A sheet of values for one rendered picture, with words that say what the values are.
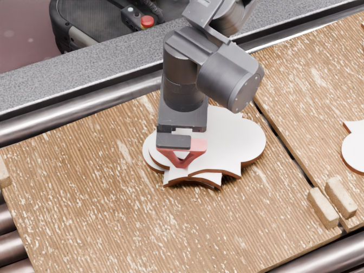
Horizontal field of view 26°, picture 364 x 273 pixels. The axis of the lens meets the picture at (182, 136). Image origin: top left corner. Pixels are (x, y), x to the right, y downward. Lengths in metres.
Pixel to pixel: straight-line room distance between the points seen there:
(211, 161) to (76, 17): 1.32
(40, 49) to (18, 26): 0.14
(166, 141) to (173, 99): 0.06
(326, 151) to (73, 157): 0.38
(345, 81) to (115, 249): 0.47
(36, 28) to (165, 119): 1.69
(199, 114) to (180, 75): 0.08
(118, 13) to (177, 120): 1.35
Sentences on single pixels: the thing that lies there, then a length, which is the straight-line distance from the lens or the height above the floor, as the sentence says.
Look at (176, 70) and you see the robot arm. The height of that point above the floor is 1.17.
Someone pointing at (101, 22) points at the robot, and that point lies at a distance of 2.35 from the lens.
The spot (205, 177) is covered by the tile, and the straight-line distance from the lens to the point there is 1.11.
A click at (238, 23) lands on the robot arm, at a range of 1.01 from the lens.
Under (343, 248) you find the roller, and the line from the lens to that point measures 1.15.
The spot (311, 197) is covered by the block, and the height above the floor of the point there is 0.96.
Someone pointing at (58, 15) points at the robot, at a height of 0.24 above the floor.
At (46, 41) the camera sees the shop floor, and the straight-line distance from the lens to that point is 2.64.
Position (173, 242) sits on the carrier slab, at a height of 0.94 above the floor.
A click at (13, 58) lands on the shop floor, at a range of 2.62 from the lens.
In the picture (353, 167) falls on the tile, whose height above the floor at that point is 0.95.
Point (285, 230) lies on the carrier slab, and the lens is 1.13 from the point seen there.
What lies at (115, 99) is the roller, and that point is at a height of 0.91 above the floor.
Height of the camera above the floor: 1.91
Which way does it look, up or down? 54 degrees down
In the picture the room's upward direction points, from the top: straight up
